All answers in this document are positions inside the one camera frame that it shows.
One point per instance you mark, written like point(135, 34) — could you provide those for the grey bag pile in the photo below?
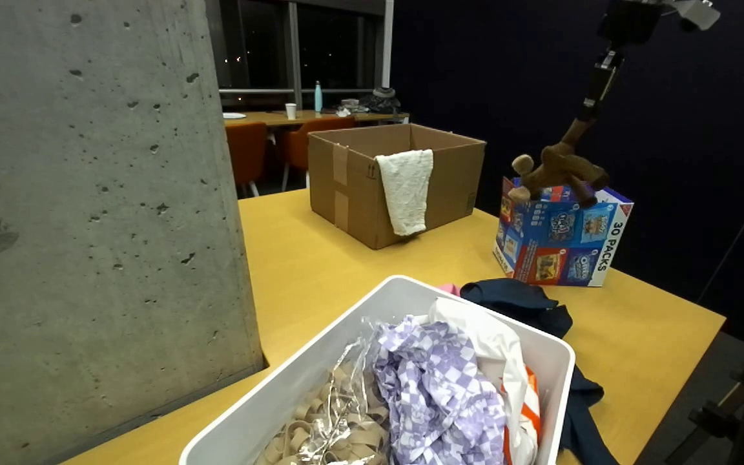
point(376, 101)

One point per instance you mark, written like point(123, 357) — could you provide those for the white paper sheet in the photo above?
point(233, 115)

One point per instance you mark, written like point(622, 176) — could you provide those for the teal water bottle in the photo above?
point(320, 96)

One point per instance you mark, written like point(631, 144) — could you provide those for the brown plush toy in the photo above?
point(561, 170)

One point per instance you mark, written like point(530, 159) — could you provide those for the blue printed cardboard box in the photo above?
point(557, 246)

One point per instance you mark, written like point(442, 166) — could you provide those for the white cup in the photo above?
point(290, 109)

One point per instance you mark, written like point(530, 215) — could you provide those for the white window frame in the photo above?
point(386, 43)

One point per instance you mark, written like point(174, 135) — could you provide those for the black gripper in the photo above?
point(634, 21)

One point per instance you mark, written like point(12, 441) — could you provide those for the brown cardboard box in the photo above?
point(347, 185)

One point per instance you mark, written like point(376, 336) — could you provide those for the white plastic washing basket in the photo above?
point(321, 379)

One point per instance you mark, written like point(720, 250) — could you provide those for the concrete pillar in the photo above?
point(90, 215)

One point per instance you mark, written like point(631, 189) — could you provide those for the purple checkered cloth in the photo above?
point(438, 388)

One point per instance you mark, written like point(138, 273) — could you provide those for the crumpled tan plastic bag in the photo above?
point(329, 431)

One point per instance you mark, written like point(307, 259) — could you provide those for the white towel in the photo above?
point(406, 189)

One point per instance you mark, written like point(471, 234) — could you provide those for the white cloth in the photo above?
point(497, 344)

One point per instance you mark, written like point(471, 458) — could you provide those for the pink cloth garment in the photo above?
point(454, 290)

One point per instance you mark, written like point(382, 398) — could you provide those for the long wooden desk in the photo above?
point(336, 117)

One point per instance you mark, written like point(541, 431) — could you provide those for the orange fabric item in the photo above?
point(530, 416)

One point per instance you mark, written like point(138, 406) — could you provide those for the navy blue cloth garment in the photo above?
point(517, 300)

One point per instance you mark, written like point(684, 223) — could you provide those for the silver wrist camera bar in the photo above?
point(697, 12)

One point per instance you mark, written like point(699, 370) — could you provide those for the orange chair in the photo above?
point(246, 156)
point(304, 145)

